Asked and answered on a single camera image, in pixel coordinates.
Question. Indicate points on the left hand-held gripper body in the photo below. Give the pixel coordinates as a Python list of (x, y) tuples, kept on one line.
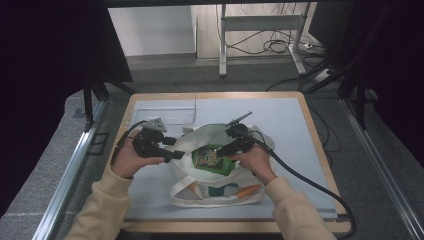
[(146, 143)]

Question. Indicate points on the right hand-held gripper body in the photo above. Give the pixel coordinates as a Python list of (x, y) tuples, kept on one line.
[(240, 131)]

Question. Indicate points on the green snack packet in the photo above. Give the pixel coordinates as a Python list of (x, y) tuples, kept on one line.
[(208, 160)]

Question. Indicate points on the clear plastic box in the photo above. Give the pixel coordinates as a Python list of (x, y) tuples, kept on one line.
[(173, 115)]

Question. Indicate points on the white tote bag orange teal print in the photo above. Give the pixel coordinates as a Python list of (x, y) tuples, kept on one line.
[(213, 188)]

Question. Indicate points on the person's left hand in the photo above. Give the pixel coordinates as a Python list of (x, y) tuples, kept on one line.
[(125, 163)]

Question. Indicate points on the person's right hand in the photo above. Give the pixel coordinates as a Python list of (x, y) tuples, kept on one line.
[(258, 163)]

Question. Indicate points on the light blue table mat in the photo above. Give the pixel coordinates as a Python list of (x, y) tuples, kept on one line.
[(283, 110)]

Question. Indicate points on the black metal stand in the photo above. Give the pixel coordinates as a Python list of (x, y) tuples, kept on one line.
[(87, 103), (360, 110)]

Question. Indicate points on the white power strip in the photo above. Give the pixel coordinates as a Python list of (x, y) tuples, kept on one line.
[(323, 75)]

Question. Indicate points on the black curtain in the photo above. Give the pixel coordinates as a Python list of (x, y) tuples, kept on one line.
[(40, 66), (400, 66)]

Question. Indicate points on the black rectangular floor bracket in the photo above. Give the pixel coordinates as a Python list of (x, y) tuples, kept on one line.
[(100, 143)]

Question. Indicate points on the aluminium rail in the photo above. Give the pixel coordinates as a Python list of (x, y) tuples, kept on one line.
[(71, 170), (382, 166)]

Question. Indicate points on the white metal desk frame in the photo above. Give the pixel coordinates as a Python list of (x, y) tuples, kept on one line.
[(260, 22)]

